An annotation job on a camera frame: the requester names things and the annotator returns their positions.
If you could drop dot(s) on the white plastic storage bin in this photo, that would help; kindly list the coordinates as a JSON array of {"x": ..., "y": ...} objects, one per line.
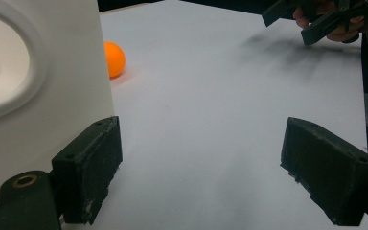
[{"x": 70, "y": 80}]

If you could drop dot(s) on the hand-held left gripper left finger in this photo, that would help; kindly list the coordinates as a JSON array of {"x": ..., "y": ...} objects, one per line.
[{"x": 86, "y": 172}]

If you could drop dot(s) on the orange ball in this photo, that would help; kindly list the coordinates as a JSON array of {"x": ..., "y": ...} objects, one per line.
[{"x": 115, "y": 59}]

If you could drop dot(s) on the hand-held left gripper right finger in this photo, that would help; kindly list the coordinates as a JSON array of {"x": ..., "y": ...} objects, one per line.
[{"x": 329, "y": 174}]

